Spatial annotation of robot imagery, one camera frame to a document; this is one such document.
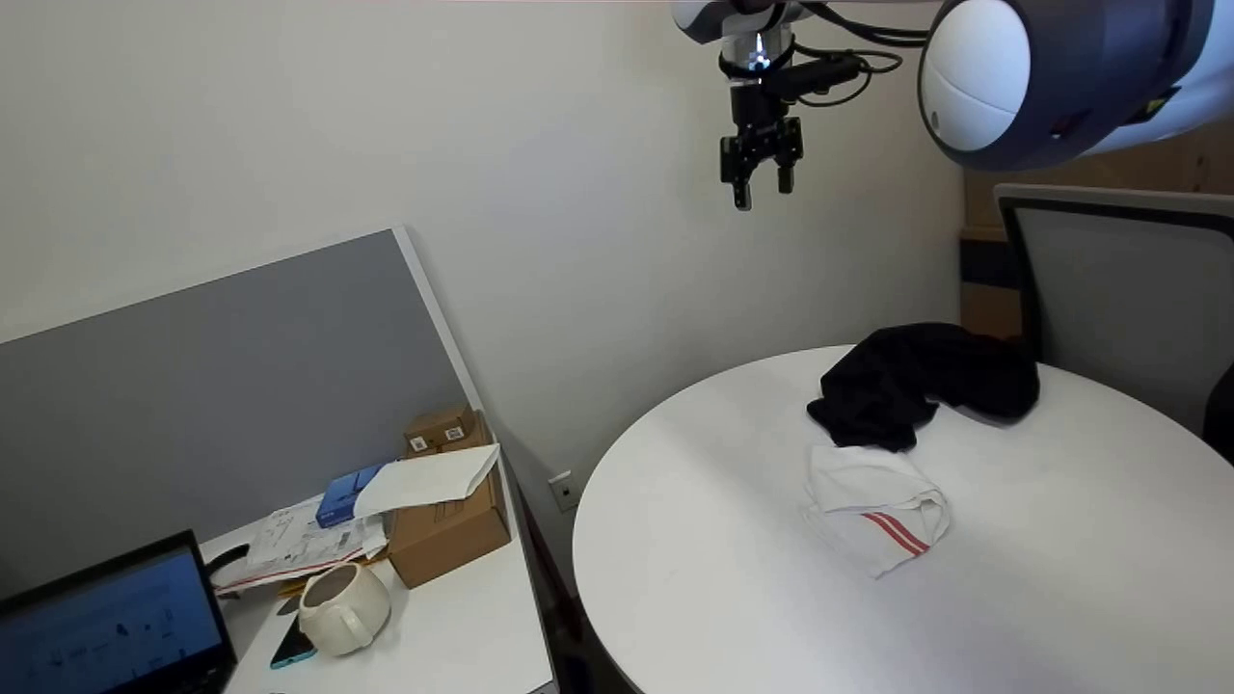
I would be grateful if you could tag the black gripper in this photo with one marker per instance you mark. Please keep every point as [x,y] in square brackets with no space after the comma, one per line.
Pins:
[763,118]

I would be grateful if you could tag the black cloth garment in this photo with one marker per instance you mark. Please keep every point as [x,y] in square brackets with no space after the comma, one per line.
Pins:
[926,372]

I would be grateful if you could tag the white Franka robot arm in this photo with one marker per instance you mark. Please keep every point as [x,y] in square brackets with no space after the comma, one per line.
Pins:
[1066,80]

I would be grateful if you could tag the grey mesh chair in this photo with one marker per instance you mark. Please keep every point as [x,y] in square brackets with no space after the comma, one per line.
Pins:
[1122,295]

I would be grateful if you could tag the black rounded object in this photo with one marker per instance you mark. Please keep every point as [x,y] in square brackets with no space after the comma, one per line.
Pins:
[1221,418]

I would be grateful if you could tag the blue object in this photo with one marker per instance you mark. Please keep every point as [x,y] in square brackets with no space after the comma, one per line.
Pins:
[343,494]

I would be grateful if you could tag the white towel with red stripe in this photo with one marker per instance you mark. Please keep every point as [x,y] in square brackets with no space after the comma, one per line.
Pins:
[883,508]

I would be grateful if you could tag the small cardboard box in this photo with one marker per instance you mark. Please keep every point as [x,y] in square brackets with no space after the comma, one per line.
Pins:
[446,432]

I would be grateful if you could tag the white paper pad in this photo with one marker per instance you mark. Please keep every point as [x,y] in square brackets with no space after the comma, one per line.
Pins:
[426,481]

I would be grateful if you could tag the large cardboard box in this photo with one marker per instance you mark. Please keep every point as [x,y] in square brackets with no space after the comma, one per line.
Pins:
[446,535]

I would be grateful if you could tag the white office desk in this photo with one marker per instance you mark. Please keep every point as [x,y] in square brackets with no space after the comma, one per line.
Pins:
[448,629]

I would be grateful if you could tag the stack of printed papers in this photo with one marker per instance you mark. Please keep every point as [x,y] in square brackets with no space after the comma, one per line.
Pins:
[284,540]

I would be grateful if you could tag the white mug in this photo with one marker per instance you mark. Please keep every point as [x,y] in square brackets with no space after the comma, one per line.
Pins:
[343,611]

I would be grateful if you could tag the grey partition panel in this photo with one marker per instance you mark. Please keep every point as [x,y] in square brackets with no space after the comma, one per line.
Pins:
[194,389]

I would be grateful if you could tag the smartphone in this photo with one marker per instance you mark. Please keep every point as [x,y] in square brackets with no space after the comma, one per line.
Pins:
[286,647]

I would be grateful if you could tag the black laptop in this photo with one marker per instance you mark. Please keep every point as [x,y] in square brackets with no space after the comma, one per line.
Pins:
[104,629]

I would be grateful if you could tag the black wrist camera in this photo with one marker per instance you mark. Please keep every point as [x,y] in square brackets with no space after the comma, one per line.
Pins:
[822,71]

